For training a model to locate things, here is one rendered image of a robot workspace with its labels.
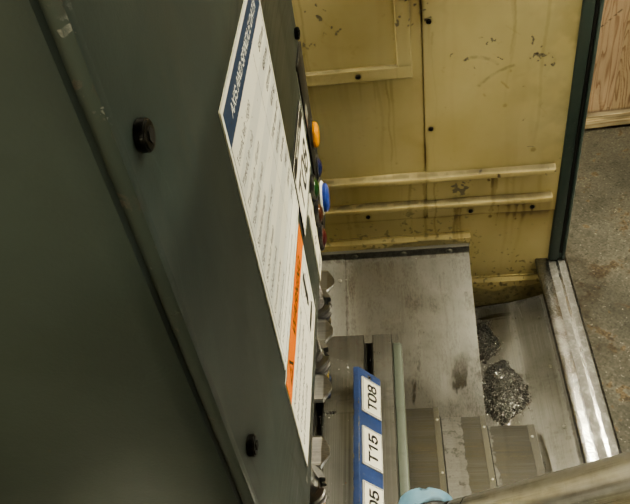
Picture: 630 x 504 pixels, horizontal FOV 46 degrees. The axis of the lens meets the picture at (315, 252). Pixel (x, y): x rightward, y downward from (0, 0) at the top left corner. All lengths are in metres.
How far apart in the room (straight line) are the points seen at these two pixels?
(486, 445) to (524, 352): 0.32
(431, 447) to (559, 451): 0.28
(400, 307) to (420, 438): 0.32
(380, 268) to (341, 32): 0.62
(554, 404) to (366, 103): 0.80
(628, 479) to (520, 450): 0.83
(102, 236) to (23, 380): 0.09
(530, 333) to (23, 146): 1.75
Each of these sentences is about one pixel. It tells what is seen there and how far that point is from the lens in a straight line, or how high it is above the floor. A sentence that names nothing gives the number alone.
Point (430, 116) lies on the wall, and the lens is 1.58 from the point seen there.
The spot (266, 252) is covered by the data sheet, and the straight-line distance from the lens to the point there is 0.44.
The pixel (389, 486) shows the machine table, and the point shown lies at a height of 0.90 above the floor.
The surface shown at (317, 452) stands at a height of 1.22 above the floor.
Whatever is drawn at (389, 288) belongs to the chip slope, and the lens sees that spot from 1.80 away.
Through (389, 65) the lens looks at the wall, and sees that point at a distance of 1.50.
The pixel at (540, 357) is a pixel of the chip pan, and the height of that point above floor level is 0.67.
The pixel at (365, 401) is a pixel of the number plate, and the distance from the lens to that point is 1.45.
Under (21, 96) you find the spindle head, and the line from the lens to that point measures 0.22.
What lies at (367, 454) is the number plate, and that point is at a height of 0.95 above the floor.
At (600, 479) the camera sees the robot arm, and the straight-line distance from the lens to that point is 0.89.
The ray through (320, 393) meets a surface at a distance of 1.14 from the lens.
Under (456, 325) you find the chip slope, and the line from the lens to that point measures 1.78.
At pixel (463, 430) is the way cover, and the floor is 0.71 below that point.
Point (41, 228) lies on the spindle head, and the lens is 0.25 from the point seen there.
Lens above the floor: 2.15
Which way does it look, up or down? 44 degrees down
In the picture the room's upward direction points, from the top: 10 degrees counter-clockwise
